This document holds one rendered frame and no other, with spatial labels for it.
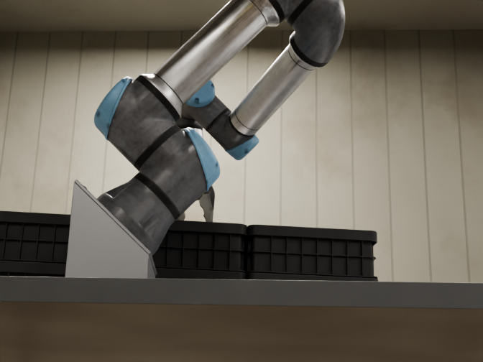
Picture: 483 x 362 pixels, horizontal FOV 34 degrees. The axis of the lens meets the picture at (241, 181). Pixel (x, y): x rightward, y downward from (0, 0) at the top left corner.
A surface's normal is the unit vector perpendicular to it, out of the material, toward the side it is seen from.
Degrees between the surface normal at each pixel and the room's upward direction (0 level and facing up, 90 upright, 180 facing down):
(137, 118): 101
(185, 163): 97
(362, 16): 180
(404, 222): 90
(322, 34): 146
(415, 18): 180
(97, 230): 90
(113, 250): 90
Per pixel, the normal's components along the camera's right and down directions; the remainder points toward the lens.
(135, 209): 0.33, -0.43
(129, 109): 0.09, -0.18
